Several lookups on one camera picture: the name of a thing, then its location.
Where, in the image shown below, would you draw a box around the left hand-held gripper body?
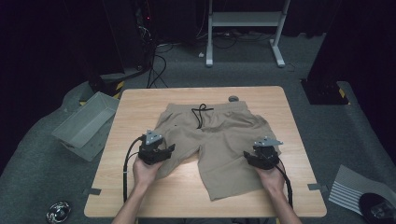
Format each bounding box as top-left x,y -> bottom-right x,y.
137,129 -> 164,166

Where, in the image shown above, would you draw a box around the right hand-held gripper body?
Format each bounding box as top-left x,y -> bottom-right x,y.
252,136 -> 285,171

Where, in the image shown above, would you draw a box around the khaki shorts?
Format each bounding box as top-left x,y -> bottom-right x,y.
153,99 -> 283,202

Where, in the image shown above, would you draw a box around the person's left hand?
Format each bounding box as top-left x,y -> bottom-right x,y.
132,156 -> 165,189

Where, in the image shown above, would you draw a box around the person's right hand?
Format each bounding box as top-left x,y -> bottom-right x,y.
254,163 -> 287,196

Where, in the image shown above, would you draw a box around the grey plastic bin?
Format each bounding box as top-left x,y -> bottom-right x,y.
50,91 -> 120,163

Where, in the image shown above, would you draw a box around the black base with yellow stripe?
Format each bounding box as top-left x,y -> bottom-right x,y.
300,77 -> 350,106
78,72 -> 126,106

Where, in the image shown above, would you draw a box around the grey striped cloth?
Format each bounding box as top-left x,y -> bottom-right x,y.
328,163 -> 396,217

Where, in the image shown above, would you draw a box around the shiny silver object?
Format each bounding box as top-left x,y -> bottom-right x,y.
45,200 -> 72,224

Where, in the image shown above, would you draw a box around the dark equipment rack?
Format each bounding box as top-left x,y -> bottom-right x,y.
133,0 -> 157,73

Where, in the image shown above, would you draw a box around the black round object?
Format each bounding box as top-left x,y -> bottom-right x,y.
358,192 -> 396,224

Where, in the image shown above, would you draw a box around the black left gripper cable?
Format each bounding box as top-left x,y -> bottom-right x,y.
122,134 -> 147,203

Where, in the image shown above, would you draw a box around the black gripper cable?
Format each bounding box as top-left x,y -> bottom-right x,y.
122,134 -> 147,203
274,158 -> 294,209

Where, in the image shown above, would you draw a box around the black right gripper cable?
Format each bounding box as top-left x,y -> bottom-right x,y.
274,158 -> 294,209

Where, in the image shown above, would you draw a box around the black floor cables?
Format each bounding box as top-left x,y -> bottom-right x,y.
146,53 -> 171,90

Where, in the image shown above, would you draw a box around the cables under white stand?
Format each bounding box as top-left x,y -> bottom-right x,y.
195,28 -> 278,50

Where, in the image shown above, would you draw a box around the white metal stand frame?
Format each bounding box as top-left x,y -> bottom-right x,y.
205,0 -> 292,69

